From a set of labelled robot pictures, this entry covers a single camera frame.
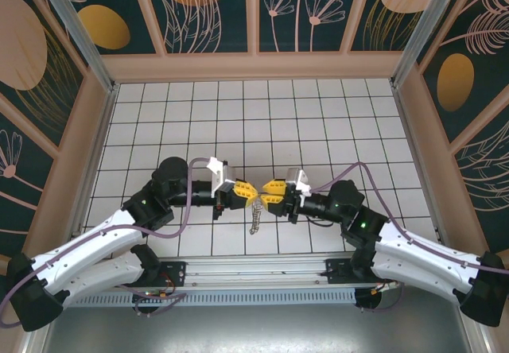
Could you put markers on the silver cut key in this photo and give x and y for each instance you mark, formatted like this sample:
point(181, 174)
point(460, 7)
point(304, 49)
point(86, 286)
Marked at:
point(252, 230)

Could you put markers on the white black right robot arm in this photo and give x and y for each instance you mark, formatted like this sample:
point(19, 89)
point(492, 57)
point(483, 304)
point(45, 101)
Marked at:
point(421, 257)

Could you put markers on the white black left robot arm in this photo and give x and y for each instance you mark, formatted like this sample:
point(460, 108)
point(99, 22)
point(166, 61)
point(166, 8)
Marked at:
point(91, 245)

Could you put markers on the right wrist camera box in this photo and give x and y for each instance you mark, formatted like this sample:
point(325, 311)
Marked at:
point(296, 178)

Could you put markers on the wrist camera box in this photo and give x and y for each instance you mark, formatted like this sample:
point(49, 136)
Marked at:
point(222, 174)
point(296, 178)

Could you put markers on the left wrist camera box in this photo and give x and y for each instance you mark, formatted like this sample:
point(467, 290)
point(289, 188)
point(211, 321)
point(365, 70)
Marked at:
point(222, 174)

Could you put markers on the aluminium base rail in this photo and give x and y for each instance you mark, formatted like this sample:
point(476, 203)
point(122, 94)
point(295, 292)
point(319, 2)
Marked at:
point(254, 269)

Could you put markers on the aluminium corner post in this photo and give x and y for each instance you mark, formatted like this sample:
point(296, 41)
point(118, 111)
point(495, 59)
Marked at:
point(79, 39)
point(421, 31)

